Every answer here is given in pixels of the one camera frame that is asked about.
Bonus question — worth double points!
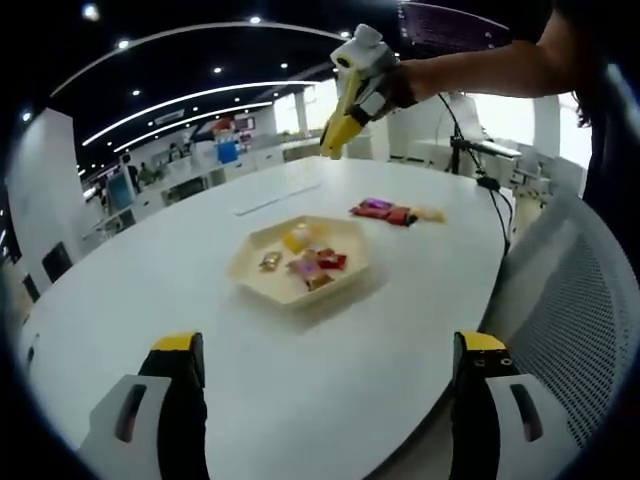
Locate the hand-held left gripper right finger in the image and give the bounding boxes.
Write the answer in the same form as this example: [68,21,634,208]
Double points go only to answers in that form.
[449,328,559,480]

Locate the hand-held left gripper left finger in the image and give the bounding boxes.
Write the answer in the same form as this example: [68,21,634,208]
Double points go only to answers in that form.
[74,330,209,480]

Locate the red purple food packet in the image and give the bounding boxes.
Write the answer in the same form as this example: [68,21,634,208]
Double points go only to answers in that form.
[349,197,395,220]

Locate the orange beige food packet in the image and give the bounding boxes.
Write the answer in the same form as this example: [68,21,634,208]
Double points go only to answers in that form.
[412,203,446,225]

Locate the beige hexagonal container tray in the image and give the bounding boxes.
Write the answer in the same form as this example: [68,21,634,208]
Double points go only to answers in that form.
[227,214,374,307]

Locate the yellow clear food packet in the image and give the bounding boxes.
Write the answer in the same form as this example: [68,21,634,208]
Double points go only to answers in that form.
[282,223,324,254]

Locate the small red food packet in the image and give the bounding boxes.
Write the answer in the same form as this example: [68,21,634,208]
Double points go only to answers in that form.
[316,247,348,272]

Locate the small gold food packet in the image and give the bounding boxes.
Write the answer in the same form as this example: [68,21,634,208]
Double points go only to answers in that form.
[257,250,284,274]

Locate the pink purple food packet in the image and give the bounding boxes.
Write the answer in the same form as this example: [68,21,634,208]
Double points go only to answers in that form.
[285,257,322,279]

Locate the brown food packet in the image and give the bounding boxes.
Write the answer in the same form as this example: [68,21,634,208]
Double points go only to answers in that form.
[303,271,336,292]

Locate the person's right hand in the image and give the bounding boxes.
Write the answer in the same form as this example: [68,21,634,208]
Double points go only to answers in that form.
[382,62,420,121]

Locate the dark computer monitor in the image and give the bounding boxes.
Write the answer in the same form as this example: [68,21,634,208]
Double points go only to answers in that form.
[398,2,514,59]

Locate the white angled board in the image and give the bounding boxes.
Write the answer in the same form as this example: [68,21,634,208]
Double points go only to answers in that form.
[449,94,484,142]

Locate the white counter cabinets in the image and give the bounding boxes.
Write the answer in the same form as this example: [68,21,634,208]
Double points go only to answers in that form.
[134,134,374,211]

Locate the white mesh office chair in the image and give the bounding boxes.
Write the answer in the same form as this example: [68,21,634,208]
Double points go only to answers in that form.
[479,187,640,451]

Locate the white blue-screen display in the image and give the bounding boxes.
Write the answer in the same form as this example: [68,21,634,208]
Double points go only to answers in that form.
[104,169,135,209]

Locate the person's dark shirt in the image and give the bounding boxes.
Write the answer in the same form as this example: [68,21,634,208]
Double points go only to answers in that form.
[579,49,640,226]

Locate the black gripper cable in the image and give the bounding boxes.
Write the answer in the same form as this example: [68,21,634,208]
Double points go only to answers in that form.
[435,91,514,254]

